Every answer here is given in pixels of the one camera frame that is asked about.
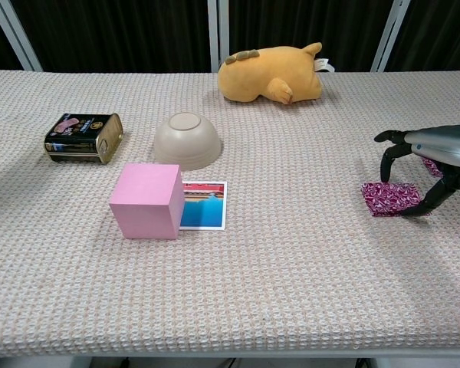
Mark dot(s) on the beige waffle tablecloth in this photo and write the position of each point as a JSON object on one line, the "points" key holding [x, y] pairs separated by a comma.
{"points": [[253, 287]]}

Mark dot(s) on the black luncheon meat can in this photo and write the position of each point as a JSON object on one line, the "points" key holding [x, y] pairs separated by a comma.
{"points": [[76, 138]]}

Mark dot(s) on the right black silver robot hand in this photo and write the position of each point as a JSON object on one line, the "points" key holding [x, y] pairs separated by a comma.
{"points": [[452, 147]]}

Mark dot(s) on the red blue photo card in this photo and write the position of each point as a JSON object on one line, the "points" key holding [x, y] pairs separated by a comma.
{"points": [[207, 211]]}

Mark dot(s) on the white table frame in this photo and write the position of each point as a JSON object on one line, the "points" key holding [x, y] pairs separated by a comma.
{"points": [[253, 363]]}

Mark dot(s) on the beige upturned bowl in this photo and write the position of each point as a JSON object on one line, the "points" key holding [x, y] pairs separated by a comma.
{"points": [[188, 142]]}

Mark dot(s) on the orange plush toy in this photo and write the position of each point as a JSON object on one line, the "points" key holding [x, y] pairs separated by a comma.
{"points": [[260, 76]]}

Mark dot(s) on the white partition post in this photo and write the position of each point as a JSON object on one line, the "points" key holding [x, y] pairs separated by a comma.
{"points": [[387, 38], [218, 34], [23, 50]]}

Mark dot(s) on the pink cube block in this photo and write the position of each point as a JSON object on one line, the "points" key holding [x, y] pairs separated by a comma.
{"points": [[145, 203]]}

